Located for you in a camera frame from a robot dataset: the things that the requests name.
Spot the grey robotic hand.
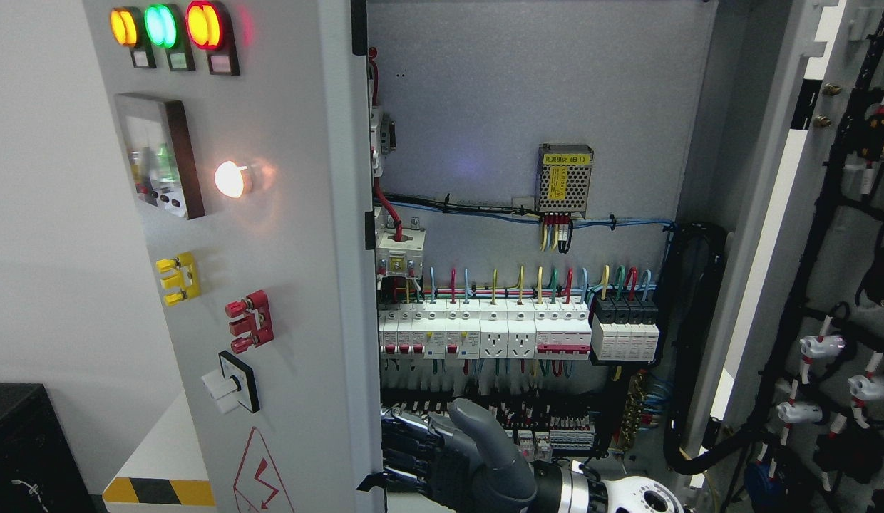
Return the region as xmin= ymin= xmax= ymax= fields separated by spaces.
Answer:
xmin=382 ymin=398 xmax=538 ymax=512

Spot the grey cabinet door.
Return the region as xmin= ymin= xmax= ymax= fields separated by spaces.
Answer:
xmin=84 ymin=1 xmax=386 ymax=512
xmin=684 ymin=1 xmax=884 ymax=512

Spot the relay terminal row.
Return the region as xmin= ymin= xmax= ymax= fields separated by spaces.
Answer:
xmin=381 ymin=395 xmax=600 ymax=464

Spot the white socket breaker row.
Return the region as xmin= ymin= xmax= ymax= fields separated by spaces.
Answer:
xmin=378 ymin=296 xmax=592 ymax=361

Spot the red electric hazard sticker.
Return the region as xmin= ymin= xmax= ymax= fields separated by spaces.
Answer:
xmin=232 ymin=427 xmax=295 ymax=512

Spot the black surge protector block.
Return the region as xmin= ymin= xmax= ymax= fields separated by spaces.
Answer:
xmin=591 ymin=295 xmax=660 ymax=366

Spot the red terminal connector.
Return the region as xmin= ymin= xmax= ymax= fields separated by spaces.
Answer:
xmin=225 ymin=289 xmax=274 ymax=355

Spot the perforated metal power supply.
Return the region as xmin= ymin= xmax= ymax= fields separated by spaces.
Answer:
xmin=535 ymin=143 xmax=593 ymax=215

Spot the yellow terminal connector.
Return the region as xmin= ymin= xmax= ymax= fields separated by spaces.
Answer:
xmin=155 ymin=252 xmax=201 ymax=306

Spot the red main circuit breaker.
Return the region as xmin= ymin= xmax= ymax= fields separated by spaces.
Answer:
xmin=369 ymin=106 xmax=396 ymax=177

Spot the white glowing indicator lamp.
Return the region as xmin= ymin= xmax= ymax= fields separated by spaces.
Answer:
xmin=214 ymin=160 xmax=264 ymax=199

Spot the black box at left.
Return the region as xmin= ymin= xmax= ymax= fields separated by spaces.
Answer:
xmin=0 ymin=383 xmax=96 ymax=512

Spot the black digital power meter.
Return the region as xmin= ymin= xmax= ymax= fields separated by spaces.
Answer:
xmin=114 ymin=92 xmax=205 ymax=219

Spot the red indicator lamp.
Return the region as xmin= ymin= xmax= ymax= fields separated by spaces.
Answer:
xmin=185 ymin=1 xmax=240 ymax=76

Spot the green indicator lamp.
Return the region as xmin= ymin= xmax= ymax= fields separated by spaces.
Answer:
xmin=143 ymin=3 xmax=195 ymax=71

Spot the yellow indicator lamp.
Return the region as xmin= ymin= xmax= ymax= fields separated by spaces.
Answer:
xmin=109 ymin=6 xmax=156 ymax=69

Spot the white rotary selector switch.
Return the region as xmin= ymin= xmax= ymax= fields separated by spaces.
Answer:
xmin=202 ymin=351 xmax=260 ymax=415

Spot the black cable loom right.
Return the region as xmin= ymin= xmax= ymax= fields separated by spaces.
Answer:
xmin=659 ymin=222 xmax=728 ymax=477

